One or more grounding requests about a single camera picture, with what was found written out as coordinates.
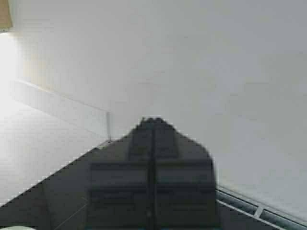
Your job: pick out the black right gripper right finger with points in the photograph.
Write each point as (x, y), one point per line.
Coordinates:
(185, 195)

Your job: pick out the metal vent grille strip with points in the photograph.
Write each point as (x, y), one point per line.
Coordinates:
(240, 212)

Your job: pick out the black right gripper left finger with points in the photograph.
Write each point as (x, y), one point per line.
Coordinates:
(121, 193)

